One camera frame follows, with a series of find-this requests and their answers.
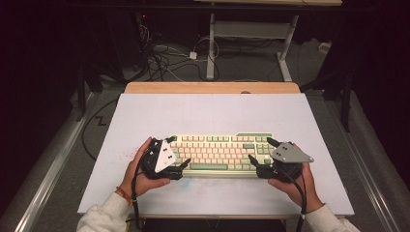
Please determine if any black metal stand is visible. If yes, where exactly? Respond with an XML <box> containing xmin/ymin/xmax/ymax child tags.
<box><xmin>75</xmin><ymin>57</ymin><xmax>104</xmax><ymax>122</ymax></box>
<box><xmin>301</xmin><ymin>69</ymin><xmax>354</xmax><ymax>133</ymax></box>

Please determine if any orange bracelet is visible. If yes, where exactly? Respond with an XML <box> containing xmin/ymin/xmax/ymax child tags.
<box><xmin>115</xmin><ymin>186</ymin><xmax>133</xmax><ymax>206</ymax></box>

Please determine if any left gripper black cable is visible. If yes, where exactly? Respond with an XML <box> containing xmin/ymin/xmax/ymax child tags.
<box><xmin>130</xmin><ymin>151</ymin><xmax>153</xmax><ymax>230</ymax></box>

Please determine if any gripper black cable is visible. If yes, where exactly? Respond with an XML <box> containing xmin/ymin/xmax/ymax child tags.
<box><xmin>276</xmin><ymin>167</ymin><xmax>308</xmax><ymax>232</ymax></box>
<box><xmin>130</xmin><ymin>151</ymin><xmax>153</xmax><ymax>230</ymax></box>

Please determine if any tangle of floor cables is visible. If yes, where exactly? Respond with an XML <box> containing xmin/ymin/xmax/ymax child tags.
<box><xmin>137</xmin><ymin>22</ymin><xmax>220</xmax><ymax>82</ymax></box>

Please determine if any green and cream keyboard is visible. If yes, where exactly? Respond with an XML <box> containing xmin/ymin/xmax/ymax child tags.
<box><xmin>167</xmin><ymin>132</ymin><xmax>277</xmax><ymax>179</ymax></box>

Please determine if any white-framed desk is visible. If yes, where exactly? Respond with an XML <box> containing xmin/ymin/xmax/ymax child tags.
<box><xmin>192</xmin><ymin>0</ymin><xmax>343</xmax><ymax>82</ymax></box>

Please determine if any wooden table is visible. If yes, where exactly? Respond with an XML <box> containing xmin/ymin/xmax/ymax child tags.
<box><xmin>124</xmin><ymin>81</ymin><xmax>308</xmax><ymax>220</ymax></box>

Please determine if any person's left hand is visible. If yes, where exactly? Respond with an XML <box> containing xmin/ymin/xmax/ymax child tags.
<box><xmin>119</xmin><ymin>136</ymin><xmax>171</xmax><ymax>199</ymax></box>

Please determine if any person's right hand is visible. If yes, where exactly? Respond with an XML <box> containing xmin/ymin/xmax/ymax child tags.
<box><xmin>267</xmin><ymin>143</ymin><xmax>324</xmax><ymax>214</ymax></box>

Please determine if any aluminium floor rail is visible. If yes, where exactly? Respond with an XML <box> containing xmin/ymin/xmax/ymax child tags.
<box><xmin>14</xmin><ymin>91</ymin><xmax>98</xmax><ymax>232</ymax></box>
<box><xmin>325</xmin><ymin>93</ymin><xmax>404</xmax><ymax>232</ymax></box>

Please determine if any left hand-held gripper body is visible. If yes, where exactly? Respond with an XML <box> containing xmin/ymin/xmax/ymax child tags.
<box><xmin>141</xmin><ymin>138</ymin><xmax>185</xmax><ymax>181</ymax></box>

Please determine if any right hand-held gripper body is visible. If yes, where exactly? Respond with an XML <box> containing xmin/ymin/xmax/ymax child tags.
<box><xmin>256</xmin><ymin>141</ymin><xmax>314</xmax><ymax>184</ymax></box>

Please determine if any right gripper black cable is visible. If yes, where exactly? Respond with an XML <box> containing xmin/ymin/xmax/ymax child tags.
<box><xmin>276</xmin><ymin>167</ymin><xmax>308</xmax><ymax>232</ymax></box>

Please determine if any small white box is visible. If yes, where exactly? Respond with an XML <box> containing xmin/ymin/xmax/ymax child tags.
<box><xmin>317</xmin><ymin>41</ymin><xmax>333</xmax><ymax>54</ymax></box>

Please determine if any black floor cable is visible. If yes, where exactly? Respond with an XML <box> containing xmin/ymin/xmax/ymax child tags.
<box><xmin>80</xmin><ymin>98</ymin><xmax>119</xmax><ymax>161</ymax></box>

